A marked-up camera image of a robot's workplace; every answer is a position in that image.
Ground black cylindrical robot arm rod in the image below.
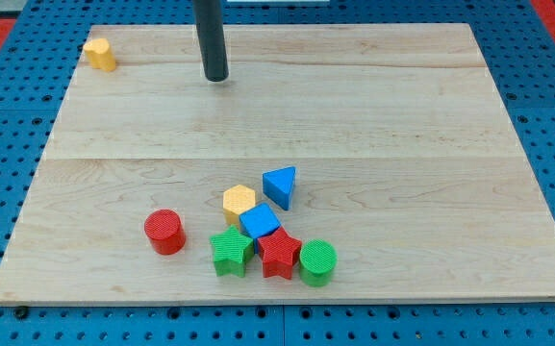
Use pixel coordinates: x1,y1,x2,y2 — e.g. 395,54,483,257
192,0,229,82

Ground blue triangle block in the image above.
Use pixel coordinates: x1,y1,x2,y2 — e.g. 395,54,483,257
262,166,296,210

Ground yellow hexagon block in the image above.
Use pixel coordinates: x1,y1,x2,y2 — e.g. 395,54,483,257
222,185,256,228

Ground blue cube block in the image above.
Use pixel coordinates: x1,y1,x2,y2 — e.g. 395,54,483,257
240,203,281,253

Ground red star block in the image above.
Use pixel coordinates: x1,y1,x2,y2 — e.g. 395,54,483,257
258,227,302,280

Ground green star block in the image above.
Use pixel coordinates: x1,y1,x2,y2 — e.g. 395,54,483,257
210,225,255,278

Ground green cylinder block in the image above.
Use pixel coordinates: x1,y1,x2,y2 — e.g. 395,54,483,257
299,239,338,287

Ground red cylinder block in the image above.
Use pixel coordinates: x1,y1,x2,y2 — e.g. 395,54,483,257
143,210,187,255

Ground light wooden board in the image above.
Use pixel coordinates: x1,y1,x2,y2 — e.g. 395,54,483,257
0,23,555,307

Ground yellow heart block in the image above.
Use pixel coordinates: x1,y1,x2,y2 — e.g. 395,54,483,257
83,38,116,72

